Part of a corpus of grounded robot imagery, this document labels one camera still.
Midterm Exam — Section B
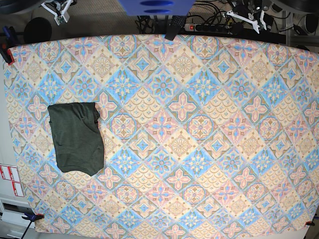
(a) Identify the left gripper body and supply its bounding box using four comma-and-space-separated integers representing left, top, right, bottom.
223, 0, 271, 33

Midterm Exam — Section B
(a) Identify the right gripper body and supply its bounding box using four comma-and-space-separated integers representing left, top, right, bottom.
41, 0, 76, 25

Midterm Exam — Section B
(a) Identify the dark green long-sleeve shirt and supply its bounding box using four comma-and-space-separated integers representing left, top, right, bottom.
47, 102, 104, 176

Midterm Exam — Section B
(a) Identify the upper left blue clamp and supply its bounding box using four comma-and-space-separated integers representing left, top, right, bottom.
0, 26, 15, 66

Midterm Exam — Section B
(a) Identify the black remote control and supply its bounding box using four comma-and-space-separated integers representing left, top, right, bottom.
164, 15, 186, 41

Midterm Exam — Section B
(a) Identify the blue plastic box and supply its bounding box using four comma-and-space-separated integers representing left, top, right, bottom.
119, 0, 195, 16

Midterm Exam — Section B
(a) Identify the patterned tile tablecloth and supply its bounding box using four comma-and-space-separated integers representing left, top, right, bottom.
3, 35, 319, 239

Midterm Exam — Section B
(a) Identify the red white sticker sheet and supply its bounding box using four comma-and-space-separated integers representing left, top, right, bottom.
0, 164, 24, 197

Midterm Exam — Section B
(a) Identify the left orange black clamp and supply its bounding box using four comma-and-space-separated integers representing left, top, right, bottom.
21, 213, 44, 222

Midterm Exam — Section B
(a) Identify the orange black clamp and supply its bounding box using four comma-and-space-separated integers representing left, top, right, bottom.
21, 213, 44, 222
305, 222, 315, 226

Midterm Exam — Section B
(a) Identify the right orange black clamp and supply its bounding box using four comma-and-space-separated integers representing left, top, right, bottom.
305, 222, 315, 226

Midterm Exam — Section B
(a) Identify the white power strip red switch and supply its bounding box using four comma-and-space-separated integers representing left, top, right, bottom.
184, 23, 230, 34

